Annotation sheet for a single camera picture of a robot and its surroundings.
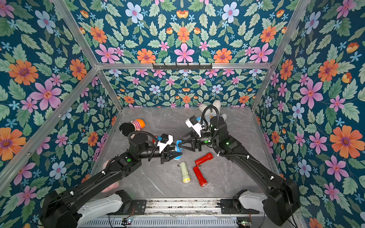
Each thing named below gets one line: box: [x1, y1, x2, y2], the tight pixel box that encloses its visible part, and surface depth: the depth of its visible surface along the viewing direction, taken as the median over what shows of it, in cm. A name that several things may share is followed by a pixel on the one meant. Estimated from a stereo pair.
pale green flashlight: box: [177, 161, 192, 184], surface depth 84 cm
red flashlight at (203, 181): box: [192, 165, 208, 188], surface depth 84 cm
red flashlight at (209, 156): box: [194, 152, 214, 166], surface depth 90 cm
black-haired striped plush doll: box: [119, 118, 146, 137], surface depth 103 cm
